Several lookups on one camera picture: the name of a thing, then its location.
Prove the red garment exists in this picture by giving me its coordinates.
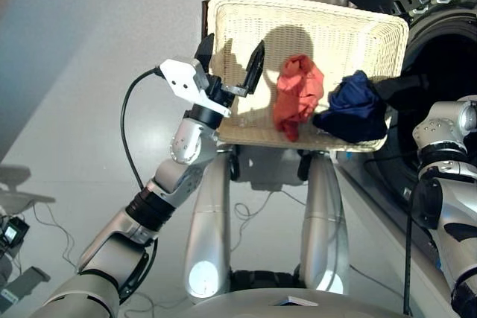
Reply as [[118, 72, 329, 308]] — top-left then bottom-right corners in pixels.
[[273, 54, 326, 143]]

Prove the blue garment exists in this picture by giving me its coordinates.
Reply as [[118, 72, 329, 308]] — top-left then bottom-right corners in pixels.
[[312, 70, 391, 144]]

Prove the black garment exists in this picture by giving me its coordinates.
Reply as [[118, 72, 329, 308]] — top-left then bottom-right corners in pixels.
[[372, 73, 432, 112]]

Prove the pale woven basket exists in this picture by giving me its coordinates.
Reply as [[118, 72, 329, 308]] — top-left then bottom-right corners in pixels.
[[206, 0, 411, 153]]

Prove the grey washing machine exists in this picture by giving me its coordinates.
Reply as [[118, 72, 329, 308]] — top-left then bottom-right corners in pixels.
[[335, 0, 477, 318]]

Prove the silver robot torso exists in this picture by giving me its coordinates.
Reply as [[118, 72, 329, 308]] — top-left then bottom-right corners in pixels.
[[148, 269, 404, 318]]

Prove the small black device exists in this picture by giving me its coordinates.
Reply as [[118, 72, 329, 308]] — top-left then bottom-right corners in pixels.
[[0, 216, 31, 258]]

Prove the grey flat block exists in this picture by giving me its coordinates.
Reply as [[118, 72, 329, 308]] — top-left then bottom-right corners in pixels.
[[0, 265, 51, 306]]

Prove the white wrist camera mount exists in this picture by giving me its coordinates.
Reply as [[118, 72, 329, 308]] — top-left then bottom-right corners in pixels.
[[159, 57, 233, 118]]

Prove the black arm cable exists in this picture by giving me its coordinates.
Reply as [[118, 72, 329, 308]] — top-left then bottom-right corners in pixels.
[[119, 66, 167, 302], [363, 153, 423, 318]]

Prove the thin grey floor cable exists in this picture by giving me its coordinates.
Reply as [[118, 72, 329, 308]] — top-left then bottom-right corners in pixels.
[[233, 189, 311, 252]]

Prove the thin grey wire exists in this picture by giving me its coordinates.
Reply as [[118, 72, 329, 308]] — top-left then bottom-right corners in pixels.
[[31, 202, 80, 267]]

